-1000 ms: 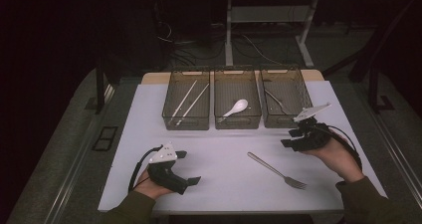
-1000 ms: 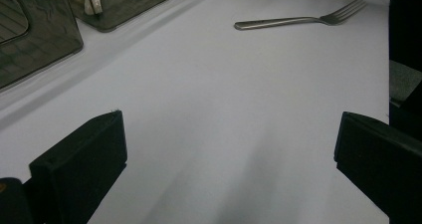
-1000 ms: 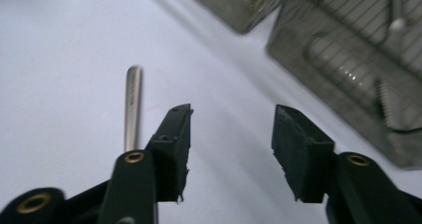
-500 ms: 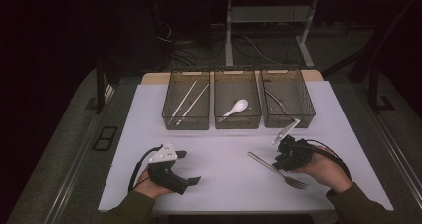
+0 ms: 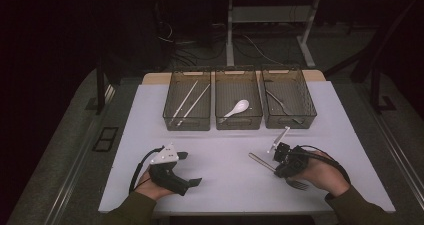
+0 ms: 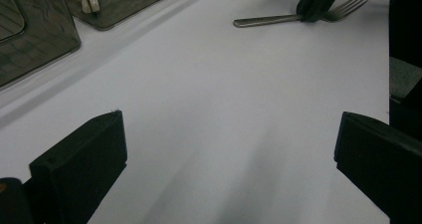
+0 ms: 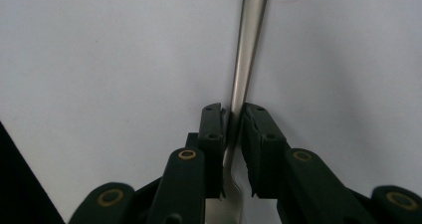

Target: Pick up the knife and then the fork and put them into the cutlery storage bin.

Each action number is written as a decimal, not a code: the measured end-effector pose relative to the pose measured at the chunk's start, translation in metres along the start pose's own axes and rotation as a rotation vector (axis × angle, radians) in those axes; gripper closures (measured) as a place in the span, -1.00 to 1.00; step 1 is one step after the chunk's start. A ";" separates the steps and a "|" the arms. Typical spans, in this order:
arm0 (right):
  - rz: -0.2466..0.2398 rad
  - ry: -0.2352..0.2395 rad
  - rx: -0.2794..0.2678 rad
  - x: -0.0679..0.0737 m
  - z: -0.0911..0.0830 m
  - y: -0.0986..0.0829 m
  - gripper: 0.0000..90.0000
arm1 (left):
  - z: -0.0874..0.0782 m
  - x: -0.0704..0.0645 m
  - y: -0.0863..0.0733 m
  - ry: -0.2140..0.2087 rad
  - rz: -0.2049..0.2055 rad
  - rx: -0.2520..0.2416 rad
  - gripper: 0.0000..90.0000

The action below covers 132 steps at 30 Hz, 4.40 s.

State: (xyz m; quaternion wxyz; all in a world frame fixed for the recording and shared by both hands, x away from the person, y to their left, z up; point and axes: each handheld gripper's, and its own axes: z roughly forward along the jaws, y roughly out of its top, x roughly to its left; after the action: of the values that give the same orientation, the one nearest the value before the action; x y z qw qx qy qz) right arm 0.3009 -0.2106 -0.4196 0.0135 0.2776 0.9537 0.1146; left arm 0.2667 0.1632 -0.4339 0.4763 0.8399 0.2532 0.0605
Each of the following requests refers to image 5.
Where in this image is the metal floor rail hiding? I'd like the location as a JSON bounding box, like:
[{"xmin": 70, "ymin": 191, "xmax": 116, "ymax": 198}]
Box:
[
  {"xmin": 44, "ymin": 84, "xmax": 116, "ymax": 225},
  {"xmin": 358, "ymin": 84, "xmax": 424, "ymax": 201}
]

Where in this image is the wooden table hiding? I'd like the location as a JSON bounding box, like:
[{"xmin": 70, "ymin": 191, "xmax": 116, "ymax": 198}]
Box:
[{"xmin": 142, "ymin": 69, "xmax": 327, "ymax": 85}]

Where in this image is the hand-held gripper black cable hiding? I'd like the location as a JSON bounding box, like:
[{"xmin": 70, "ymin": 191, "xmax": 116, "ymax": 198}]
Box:
[
  {"xmin": 293, "ymin": 144, "xmax": 352, "ymax": 186},
  {"xmin": 128, "ymin": 146, "xmax": 165, "ymax": 195}
]

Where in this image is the white floor cable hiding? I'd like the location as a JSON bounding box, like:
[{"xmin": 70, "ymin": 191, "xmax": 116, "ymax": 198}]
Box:
[{"xmin": 242, "ymin": 34, "xmax": 286, "ymax": 67}]

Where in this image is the person's right hand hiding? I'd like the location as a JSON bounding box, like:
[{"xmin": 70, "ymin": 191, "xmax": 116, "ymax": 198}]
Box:
[{"xmin": 294, "ymin": 150, "xmax": 351, "ymax": 198}]

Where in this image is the white ceramic spoon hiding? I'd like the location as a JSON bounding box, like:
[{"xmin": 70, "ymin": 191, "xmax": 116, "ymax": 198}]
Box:
[{"xmin": 218, "ymin": 99, "xmax": 250, "ymax": 124}]

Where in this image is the person's left hand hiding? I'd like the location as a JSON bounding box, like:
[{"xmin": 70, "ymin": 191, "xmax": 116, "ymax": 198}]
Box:
[{"xmin": 134, "ymin": 170, "xmax": 174, "ymax": 201}]

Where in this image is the white metal desk frame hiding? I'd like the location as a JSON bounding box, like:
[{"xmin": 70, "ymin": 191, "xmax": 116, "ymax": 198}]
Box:
[{"xmin": 225, "ymin": 0, "xmax": 323, "ymax": 69}]

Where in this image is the bundle of black floor cables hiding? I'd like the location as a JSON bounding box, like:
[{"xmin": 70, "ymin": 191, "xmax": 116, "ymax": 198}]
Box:
[{"xmin": 154, "ymin": 1, "xmax": 229, "ymax": 69}]

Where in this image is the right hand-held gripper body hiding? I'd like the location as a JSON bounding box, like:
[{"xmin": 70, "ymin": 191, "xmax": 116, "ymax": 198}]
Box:
[{"xmin": 267, "ymin": 126, "xmax": 309, "ymax": 178}]

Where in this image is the black metal stand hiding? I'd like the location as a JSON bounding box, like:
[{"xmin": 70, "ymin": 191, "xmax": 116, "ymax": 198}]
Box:
[
  {"xmin": 94, "ymin": 56, "xmax": 116, "ymax": 116},
  {"xmin": 323, "ymin": 0, "xmax": 398, "ymax": 115}
]

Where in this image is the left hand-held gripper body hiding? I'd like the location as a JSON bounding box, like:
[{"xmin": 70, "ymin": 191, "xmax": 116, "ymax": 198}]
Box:
[{"xmin": 148, "ymin": 143, "xmax": 192, "ymax": 197}]

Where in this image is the smoky clear plastic bin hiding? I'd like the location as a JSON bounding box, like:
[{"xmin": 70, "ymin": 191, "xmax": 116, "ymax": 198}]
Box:
[
  {"xmin": 214, "ymin": 68, "xmax": 264, "ymax": 131},
  {"xmin": 260, "ymin": 66, "xmax": 318, "ymax": 130},
  {"xmin": 162, "ymin": 69, "xmax": 212, "ymax": 132}
]

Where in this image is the white table cover board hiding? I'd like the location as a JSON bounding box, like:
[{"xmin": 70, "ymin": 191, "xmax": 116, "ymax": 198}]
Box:
[{"xmin": 98, "ymin": 80, "xmax": 397, "ymax": 216}]

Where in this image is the right hand-held gripper black cable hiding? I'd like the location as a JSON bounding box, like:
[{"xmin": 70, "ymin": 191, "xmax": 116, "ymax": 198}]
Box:
[{"xmin": 293, "ymin": 144, "xmax": 352, "ymax": 186}]

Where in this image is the left hand-held gripper black cable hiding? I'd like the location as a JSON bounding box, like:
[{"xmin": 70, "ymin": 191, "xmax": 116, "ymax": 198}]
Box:
[{"xmin": 128, "ymin": 146, "xmax": 165, "ymax": 195}]

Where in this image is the white chopstick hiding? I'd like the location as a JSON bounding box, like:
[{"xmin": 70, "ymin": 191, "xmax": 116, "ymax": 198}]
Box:
[
  {"xmin": 169, "ymin": 80, "xmax": 199, "ymax": 123},
  {"xmin": 175, "ymin": 83, "xmax": 212, "ymax": 127}
]

